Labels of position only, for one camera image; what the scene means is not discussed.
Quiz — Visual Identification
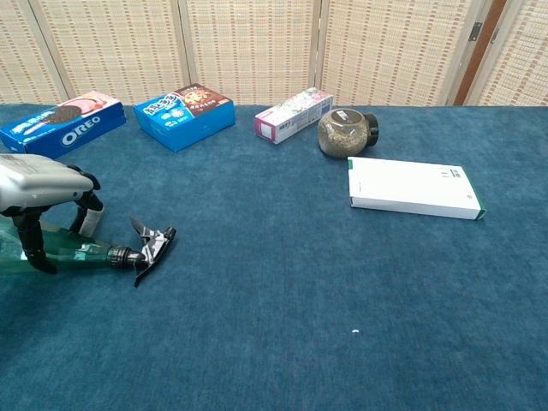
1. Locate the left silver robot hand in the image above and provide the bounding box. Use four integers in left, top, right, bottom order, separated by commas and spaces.
0, 153, 105, 275

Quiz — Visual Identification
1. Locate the blue chocolate cookie box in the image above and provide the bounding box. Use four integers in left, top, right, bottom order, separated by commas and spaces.
133, 83, 236, 153

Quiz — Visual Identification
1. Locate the brown wooden post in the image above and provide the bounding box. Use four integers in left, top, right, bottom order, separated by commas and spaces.
453, 0, 509, 107

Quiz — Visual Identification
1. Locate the blue Oreo cookie box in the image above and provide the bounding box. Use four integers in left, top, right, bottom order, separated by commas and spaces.
0, 90, 128, 155

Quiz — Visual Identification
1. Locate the floral toothpaste box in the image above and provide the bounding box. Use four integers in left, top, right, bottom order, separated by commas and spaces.
253, 86, 335, 146

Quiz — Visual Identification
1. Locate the green transparent spray bottle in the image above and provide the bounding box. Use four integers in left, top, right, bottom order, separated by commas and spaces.
0, 213, 178, 289

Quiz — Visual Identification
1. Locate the blue table cloth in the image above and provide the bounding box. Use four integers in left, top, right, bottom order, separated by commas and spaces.
0, 104, 548, 411

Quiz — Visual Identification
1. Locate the white flat box green edge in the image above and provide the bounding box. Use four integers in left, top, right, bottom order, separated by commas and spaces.
347, 156, 488, 222

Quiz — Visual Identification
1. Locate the bamboo folding screen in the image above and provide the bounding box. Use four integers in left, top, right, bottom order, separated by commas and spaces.
0, 0, 548, 108

